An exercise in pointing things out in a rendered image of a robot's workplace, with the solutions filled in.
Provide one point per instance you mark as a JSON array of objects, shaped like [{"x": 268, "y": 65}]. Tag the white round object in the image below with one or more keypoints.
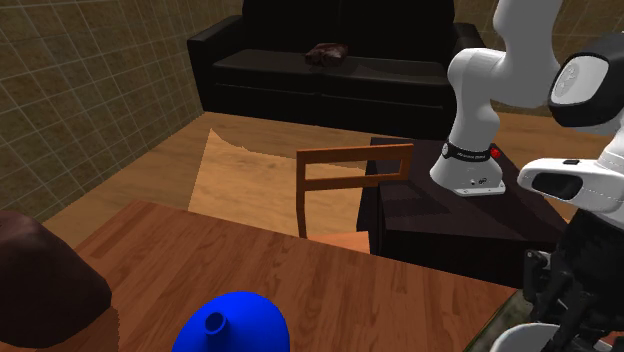
[{"x": 521, "y": 339}]

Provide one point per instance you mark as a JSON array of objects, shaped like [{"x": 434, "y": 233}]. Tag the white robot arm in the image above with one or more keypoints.
[{"x": 475, "y": 88}]

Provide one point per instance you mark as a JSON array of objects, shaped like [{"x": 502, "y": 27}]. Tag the wooden chair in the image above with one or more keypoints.
[{"x": 349, "y": 154}]

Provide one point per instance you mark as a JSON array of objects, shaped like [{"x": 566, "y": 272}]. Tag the dark brown rounded object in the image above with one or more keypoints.
[{"x": 44, "y": 282}]

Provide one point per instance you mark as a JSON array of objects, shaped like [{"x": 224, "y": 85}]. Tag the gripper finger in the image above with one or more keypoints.
[
  {"x": 540, "y": 267},
  {"x": 571, "y": 325}
]

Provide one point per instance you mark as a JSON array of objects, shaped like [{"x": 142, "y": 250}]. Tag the dark robot stand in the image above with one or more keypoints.
[{"x": 438, "y": 219}]

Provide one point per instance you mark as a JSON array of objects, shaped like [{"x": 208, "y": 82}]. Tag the blue funnel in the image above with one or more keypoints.
[{"x": 251, "y": 319}]

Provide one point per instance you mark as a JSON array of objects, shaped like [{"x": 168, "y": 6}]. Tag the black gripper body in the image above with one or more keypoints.
[{"x": 597, "y": 248}]

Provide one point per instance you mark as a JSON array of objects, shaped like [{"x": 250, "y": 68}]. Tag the black sofa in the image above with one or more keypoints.
[{"x": 273, "y": 83}]

